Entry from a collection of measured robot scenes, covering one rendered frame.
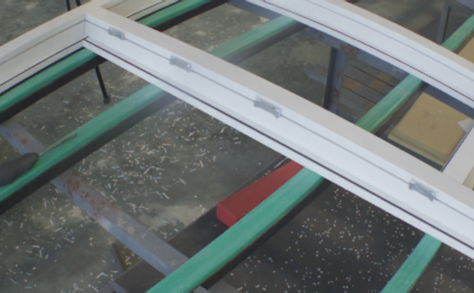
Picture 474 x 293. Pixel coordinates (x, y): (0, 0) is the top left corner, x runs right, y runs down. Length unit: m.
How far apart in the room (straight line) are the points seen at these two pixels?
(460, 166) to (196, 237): 0.57
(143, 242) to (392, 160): 0.39
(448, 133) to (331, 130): 0.67
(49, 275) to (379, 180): 1.27
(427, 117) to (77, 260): 1.17
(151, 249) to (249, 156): 1.52
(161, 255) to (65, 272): 1.10
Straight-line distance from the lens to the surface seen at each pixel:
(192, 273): 0.83
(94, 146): 1.07
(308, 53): 3.09
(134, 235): 0.93
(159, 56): 1.16
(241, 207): 1.26
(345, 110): 1.61
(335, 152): 0.98
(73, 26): 1.31
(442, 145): 1.54
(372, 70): 2.39
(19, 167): 0.97
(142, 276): 1.18
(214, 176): 2.29
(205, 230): 1.27
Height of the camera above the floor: 1.50
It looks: 37 degrees down
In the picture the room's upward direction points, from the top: 6 degrees clockwise
